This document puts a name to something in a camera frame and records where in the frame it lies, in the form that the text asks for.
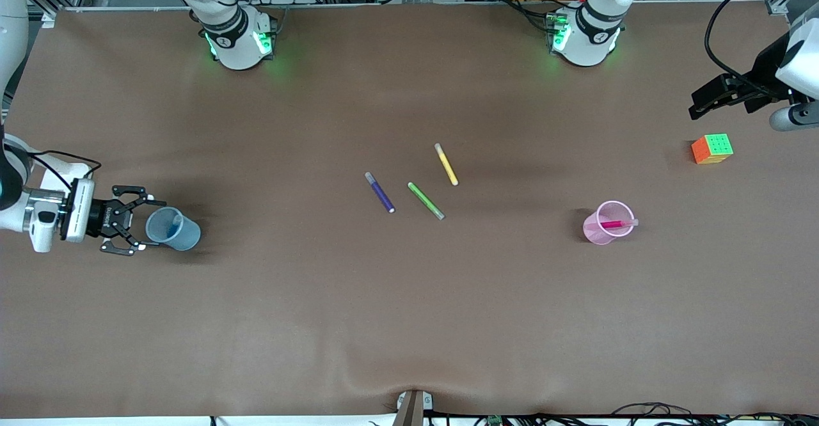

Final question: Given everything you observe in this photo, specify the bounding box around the post with metal bracket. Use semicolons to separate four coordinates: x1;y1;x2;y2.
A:
392;389;434;426

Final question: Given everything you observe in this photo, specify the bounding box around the purple marker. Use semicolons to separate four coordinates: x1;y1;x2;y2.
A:
364;171;396;214

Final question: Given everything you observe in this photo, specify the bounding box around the light blue plastic cup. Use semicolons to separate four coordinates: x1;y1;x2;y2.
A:
145;207;202;251

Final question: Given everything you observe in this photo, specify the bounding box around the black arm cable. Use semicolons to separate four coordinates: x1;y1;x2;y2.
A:
704;0;808;100
29;150;103;191

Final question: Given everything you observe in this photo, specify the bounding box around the pink plastic cup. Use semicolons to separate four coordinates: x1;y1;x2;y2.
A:
582;200;636;246

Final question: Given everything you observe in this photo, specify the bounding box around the green marker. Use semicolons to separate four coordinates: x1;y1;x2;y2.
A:
407;182;446;221

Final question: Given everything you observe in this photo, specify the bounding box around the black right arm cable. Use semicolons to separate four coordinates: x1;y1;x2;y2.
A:
29;150;103;191

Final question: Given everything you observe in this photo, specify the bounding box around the colourful puzzle cube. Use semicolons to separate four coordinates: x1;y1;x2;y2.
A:
691;133;735;165

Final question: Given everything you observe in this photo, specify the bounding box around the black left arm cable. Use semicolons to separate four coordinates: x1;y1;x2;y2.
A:
704;0;808;100

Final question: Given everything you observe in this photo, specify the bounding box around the yellow marker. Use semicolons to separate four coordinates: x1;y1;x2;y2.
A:
434;143;459;187

